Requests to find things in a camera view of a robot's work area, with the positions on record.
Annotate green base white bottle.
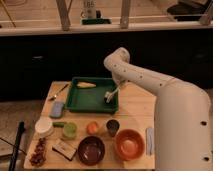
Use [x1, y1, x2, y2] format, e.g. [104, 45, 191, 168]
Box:
[81, 0, 111, 25]

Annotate white blue flat tool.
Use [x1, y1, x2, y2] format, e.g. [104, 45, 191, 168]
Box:
[146, 127, 154, 156]

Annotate orange bowl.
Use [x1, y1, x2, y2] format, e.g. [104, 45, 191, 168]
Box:
[114, 129, 145, 161]

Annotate blue sponge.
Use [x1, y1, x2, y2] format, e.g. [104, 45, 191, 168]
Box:
[50, 101, 64, 118]

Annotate dark metal cup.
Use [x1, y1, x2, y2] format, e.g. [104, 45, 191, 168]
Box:
[106, 119, 120, 137]

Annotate black pole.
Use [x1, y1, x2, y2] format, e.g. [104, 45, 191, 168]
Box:
[8, 121, 25, 171]

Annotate green cucumber piece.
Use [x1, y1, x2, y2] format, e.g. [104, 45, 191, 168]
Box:
[53, 122, 66, 128]

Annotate brown small box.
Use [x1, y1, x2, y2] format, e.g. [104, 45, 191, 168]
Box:
[52, 139, 76, 161]

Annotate white lidded cup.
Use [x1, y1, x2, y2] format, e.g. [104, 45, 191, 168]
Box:
[35, 117, 53, 138]

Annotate orange fruit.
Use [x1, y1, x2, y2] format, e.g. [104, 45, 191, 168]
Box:
[86, 121, 99, 135]

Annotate metal spoon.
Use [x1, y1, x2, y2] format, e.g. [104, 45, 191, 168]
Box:
[48, 84, 69, 101]

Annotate dark purple bowl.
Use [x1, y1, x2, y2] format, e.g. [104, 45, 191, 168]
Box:
[77, 136, 105, 166]

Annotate green cup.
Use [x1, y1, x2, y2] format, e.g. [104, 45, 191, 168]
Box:
[62, 122, 77, 139]

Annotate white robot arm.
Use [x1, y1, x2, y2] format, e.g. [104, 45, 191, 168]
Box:
[104, 47, 213, 171]

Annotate white dish brush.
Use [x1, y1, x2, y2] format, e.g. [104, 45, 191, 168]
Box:
[104, 87, 119, 103]

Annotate green plastic tray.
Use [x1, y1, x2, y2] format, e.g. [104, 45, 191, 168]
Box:
[65, 77, 119, 114]

